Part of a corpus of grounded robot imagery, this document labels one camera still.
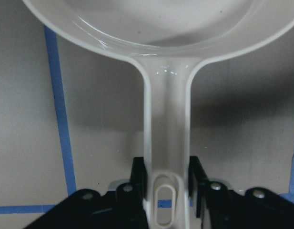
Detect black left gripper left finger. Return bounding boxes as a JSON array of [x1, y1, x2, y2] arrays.
[[27, 157, 149, 229]]

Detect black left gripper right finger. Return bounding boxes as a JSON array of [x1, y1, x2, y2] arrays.
[[189, 156, 294, 229]]

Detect cream plastic dustpan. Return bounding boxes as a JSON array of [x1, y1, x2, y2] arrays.
[[25, 0, 294, 229]]

